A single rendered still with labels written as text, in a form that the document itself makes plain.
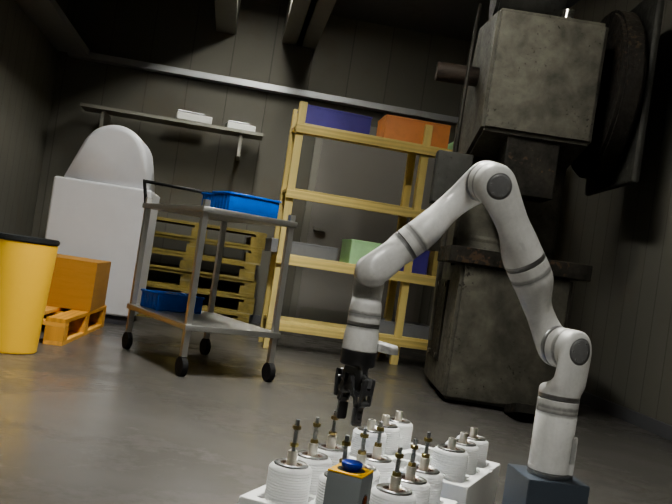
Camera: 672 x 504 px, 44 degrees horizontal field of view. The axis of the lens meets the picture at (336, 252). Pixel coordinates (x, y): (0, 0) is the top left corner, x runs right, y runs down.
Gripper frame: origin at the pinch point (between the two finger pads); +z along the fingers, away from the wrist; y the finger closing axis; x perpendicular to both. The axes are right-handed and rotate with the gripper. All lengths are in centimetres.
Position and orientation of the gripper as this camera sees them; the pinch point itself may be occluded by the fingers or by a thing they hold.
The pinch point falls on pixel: (348, 415)
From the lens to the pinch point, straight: 178.6
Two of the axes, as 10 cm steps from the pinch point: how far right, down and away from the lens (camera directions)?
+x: 8.8, 1.5, 4.4
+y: 4.4, 0.5, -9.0
